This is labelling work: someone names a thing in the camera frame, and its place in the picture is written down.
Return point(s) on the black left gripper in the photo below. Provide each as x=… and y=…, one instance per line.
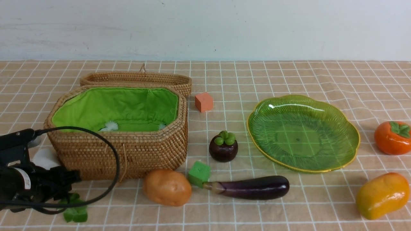
x=23, y=181

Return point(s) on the white daikon radish with leaves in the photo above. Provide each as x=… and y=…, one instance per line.
x=47, y=159

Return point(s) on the brown potato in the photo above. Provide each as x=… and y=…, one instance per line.
x=167, y=187

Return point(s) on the dark purple mangosteen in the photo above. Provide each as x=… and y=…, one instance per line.
x=223, y=147

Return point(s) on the purple eggplant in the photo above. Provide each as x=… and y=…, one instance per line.
x=260, y=188

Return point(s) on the yellow orange mango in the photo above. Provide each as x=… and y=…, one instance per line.
x=382, y=195

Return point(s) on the orange persimmon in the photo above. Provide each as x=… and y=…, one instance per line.
x=393, y=138

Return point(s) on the woven wicker basket green lining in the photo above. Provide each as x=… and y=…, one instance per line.
x=147, y=126

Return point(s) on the green foam cube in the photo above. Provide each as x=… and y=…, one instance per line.
x=199, y=173

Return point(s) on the woven wicker basket lid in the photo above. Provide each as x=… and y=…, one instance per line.
x=180, y=83

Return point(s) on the orange foam cube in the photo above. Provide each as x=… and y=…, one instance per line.
x=204, y=102

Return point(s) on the beige checkered tablecloth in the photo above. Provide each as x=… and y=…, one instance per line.
x=367, y=92

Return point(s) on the green glass leaf plate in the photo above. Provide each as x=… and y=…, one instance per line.
x=303, y=134

